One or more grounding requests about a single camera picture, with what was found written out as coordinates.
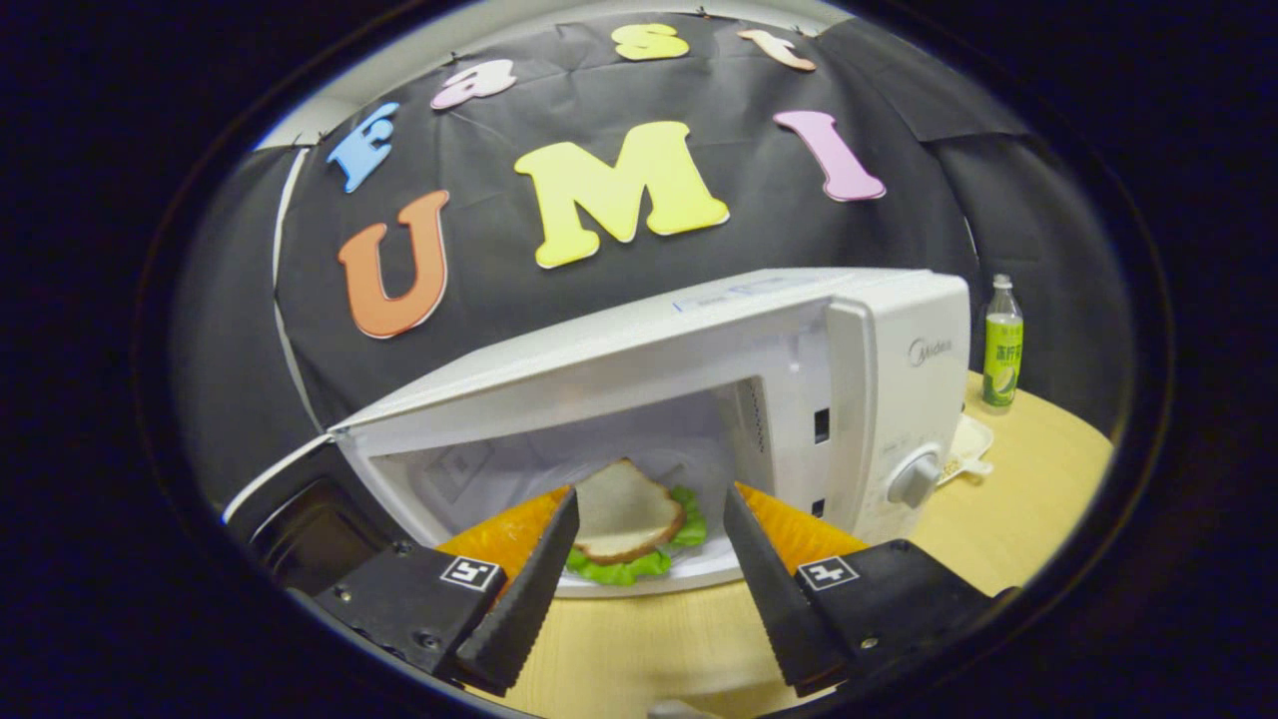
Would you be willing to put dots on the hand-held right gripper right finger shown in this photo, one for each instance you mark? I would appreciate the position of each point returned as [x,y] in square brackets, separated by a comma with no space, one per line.
[779,609]

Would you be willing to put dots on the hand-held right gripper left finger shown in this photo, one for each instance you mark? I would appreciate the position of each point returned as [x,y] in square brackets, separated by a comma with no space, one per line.
[524,609]

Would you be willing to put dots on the sandwich with lettuce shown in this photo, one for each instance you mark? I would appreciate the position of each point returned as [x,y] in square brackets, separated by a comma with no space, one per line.
[619,509]

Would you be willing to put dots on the white microwave oven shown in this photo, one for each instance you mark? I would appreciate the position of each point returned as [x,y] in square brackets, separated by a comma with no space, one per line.
[899,399]

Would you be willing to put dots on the white sectioned dish of beans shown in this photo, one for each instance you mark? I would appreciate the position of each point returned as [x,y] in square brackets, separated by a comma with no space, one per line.
[968,439]

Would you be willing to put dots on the black backdrop cloth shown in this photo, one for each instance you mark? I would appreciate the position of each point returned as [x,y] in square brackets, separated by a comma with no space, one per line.
[499,300]

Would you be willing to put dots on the green drink bottle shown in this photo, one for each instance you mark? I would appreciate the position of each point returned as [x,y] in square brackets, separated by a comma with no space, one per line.
[1002,359]

